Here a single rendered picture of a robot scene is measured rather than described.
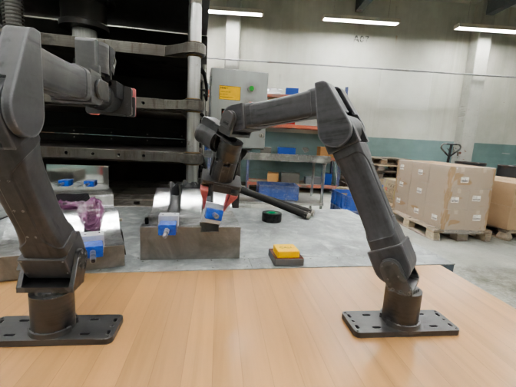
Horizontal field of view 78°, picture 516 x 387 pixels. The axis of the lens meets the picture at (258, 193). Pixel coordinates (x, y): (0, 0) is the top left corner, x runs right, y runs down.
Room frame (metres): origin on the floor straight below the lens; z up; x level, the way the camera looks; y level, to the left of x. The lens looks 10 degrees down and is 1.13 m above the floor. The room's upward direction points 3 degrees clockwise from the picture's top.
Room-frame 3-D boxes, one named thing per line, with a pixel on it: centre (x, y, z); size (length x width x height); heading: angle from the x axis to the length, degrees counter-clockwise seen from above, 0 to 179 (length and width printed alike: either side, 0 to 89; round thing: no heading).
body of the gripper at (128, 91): (0.74, 0.36, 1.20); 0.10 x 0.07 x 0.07; 97
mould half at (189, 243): (1.05, 0.22, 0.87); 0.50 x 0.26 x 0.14; 11
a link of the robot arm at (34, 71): (0.48, 0.32, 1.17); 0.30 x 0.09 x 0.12; 7
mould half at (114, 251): (0.90, 0.55, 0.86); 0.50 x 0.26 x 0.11; 28
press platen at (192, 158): (1.81, 0.95, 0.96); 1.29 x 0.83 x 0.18; 101
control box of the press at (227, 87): (1.78, 0.14, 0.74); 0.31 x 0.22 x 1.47; 101
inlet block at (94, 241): (0.69, 0.37, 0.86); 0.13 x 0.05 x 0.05; 28
